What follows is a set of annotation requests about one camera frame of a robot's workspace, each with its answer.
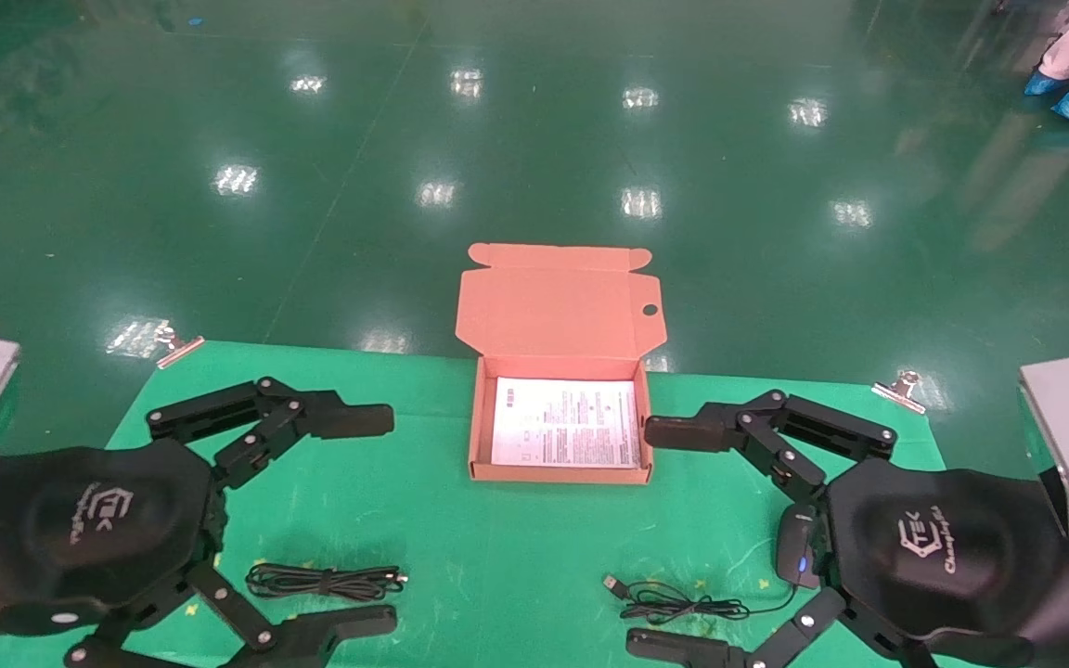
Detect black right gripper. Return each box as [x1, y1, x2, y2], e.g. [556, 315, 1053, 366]
[643, 389, 1069, 643]

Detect black data cable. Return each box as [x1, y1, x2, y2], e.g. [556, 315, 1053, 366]
[245, 563, 408, 602]

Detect green table mat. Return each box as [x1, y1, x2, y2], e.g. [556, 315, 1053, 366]
[0, 340, 1027, 668]

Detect white printed instruction sheet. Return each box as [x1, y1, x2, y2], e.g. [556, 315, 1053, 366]
[491, 376, 642, 469]

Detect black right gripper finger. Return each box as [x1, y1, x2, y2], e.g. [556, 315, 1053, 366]
[625, 586, 939, 668]

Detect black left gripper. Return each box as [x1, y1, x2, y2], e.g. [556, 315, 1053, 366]
[0, 377, 399, 668]

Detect open brown cardboard box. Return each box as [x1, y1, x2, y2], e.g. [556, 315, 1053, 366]
[456, 243, 667, 485]

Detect silver metal binder clip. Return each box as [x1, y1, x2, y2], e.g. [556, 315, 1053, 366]
[871, 371, 927, 414]
[156, 325, 206, 369]

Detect black wired computer mouse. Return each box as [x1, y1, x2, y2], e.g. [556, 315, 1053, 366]
[602, 506, 821, 624]

